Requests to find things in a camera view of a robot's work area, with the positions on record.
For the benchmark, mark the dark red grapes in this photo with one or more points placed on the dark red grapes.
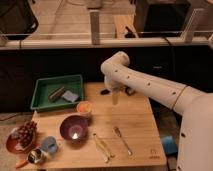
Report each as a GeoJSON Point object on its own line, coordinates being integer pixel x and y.
{"type": "Point", "coordinates": [26, 133]}

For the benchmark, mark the blue box on floor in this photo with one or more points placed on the blue box on floor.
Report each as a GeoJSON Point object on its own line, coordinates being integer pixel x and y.
{"type": "Point", "coordinates": [169, 145]}

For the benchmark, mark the metal fork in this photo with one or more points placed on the metal fork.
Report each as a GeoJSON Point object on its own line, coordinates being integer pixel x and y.
{"type": "Point", "coordinates": [118, 133]}

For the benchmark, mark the red plate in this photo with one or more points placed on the red plate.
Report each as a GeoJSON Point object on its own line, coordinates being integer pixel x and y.
{"type": "Point", "coordinates": [14, 147]}

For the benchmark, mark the green plastic tray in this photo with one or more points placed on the green plastic tray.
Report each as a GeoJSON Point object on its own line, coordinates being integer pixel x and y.
{"type": "Point", "coordinates": [45, 86]}

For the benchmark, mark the grey railing post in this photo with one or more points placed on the grey railing post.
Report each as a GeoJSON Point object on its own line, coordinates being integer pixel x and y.
{"type": "Point", "coordinates": [95, 27]}

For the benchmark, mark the purple bowl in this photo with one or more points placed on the purple bowl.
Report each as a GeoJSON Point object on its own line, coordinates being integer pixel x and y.
{"type": "Point", "coordinates": [74, 128]}

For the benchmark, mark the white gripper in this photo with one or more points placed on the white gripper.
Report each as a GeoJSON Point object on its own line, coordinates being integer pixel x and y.
{"type": "Point", "coordinates": [113, 86]}

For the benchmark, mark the wooden table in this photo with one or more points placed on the wooden table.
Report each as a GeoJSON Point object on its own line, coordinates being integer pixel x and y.
{"type": "Point", "coordinates": [132, 115]}

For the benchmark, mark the orange cup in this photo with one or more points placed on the orange cup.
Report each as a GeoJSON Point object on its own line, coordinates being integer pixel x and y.
{"type": "Point", "coordinates": [84, 108]}

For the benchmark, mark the black chair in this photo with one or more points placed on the black chair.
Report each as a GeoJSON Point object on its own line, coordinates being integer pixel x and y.
{"type": "Point", "coordinates": [17, 20]}

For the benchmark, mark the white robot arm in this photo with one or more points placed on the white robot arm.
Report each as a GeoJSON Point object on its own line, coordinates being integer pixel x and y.
{"type": "Point", "coordinates": [196, 108]}

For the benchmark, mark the blue grey sponge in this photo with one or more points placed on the blue grey sponge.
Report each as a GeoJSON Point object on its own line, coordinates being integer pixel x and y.
{"type": "Point", "coordinates": [70, 96]}

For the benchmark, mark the blue cup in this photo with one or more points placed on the blue cup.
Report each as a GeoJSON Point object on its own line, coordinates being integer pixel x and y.
{"type": "Point", "coordinates": [49, 145]}

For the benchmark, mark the brown block in tray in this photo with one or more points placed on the brown block in tray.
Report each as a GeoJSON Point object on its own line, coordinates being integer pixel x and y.
{"type": "Point", "coordinates": [56, 94]}

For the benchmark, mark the small metal pot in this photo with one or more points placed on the small metal pot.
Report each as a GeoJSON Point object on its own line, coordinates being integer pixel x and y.
{"type": "Point", "coordinates": [35, 156]}

